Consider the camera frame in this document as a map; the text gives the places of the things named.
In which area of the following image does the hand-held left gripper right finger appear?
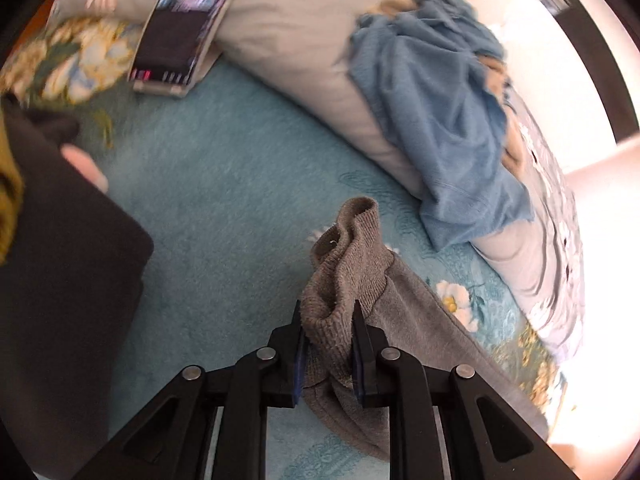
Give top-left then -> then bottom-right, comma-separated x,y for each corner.
351,300 -> 581,480

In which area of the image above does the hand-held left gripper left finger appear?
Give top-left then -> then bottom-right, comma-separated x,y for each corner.
72,300 -> 308,480

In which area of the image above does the grey sweatshirt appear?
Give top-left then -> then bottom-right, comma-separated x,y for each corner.
300,196 -> 551,461

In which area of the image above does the black garment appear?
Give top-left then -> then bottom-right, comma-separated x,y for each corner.
0,94 -> 155,480

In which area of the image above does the blue garment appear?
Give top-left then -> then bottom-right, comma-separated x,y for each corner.
348,0 -> 535,253

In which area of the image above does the white folded garment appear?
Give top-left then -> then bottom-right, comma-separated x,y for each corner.
59,144 -> 109,194

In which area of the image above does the beige garment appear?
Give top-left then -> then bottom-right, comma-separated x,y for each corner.
369,0 -> 523,173

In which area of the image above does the grey-blue floral duvet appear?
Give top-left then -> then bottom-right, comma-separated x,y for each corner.
50,0 -> 587,361

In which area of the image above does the olive knitted sweater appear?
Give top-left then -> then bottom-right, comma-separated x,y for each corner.
0,110 -> 26,267

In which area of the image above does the smartphone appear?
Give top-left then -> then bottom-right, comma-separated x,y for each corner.
131,0 -> 252,97

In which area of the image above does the white wardrobe with black stripe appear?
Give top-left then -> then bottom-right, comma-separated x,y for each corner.
420,0 -> 640,176

